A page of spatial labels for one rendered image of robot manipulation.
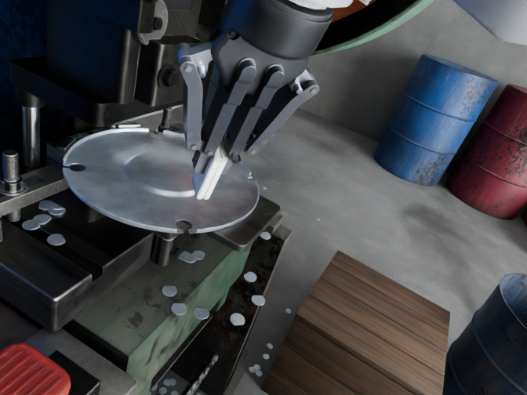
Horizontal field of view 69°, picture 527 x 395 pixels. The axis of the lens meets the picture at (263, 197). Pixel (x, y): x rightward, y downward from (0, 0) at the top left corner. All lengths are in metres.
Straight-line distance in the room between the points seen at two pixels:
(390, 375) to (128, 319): 0.72
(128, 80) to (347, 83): 3.42
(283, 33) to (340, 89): 3.61
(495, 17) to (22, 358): 0.40
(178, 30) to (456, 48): 3.30
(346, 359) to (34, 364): 0.84
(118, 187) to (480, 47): 3.45
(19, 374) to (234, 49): 0.31
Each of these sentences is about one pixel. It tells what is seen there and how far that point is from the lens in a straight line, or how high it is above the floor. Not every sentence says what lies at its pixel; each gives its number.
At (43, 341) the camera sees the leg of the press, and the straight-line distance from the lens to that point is 0.56.
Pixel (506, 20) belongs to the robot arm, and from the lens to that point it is 0.20.
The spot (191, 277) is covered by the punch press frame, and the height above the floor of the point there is 0.65.
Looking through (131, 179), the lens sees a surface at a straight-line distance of 0.58.
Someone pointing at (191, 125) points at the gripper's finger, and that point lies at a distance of 0.35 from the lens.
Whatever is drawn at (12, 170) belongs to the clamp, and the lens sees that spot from 0.58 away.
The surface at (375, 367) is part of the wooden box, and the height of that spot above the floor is 0.34.
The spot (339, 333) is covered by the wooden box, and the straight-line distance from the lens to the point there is 1.09.
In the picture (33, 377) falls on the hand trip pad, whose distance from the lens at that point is 0.39.
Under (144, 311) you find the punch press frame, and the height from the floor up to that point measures 0.64.
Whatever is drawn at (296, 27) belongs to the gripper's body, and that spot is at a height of 1.06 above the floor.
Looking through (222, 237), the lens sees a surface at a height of 0.78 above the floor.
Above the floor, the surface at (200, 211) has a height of 0.78.
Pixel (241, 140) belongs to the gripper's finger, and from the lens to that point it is 0.37.
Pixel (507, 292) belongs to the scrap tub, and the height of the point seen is 0.39.
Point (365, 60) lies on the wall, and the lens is 3.82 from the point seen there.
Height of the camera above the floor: 1.09
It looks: 30 degrees down
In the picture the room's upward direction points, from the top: 19 degrees clockwise
